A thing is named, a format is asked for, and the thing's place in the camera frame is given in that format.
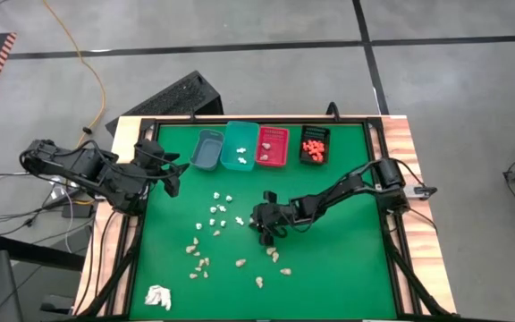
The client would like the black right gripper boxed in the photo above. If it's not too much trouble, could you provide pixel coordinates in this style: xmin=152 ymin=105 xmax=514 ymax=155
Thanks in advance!
xmin=248 ymin=200 xmax=297 ymax=247

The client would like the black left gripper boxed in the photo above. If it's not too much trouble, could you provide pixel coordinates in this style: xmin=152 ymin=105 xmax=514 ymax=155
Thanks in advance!
xmin=132 ymin=138 xmax=190 ymax=199

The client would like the grey-blue plastic bin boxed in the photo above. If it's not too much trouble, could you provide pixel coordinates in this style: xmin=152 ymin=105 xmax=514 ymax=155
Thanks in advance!
xmin=189 ymin=128 xmax=225 ymax=173

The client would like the teal translucent plastic bin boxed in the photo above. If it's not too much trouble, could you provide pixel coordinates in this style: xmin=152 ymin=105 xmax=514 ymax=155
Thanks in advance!
xmin=219 ymin=120 xmax=260 ymax=173

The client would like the green table mat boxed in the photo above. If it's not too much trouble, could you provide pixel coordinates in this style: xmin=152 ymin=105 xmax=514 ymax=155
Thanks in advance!
xmin=130 ymin=123 xmax=398 ymax=319

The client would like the red slotted plastic basket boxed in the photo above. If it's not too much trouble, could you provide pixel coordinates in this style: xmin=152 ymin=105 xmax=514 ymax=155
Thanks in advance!
xmin=255 ymin=125 xmax=291 ymax=168

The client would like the black slotted plastic basket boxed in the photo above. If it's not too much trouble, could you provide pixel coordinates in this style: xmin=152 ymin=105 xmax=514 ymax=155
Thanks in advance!
xmin=299 ymin=124 xmax=332 ymax=166

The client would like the crumpled white paper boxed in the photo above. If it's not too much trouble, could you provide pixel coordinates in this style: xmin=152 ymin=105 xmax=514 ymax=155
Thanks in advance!
xmin=144 ymin=284 xmax=173 ymax=312

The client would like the yellow cable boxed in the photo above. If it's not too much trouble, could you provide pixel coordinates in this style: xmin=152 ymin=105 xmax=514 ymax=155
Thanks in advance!
xmin=41 ymin=0 xmax=107 ymax=149

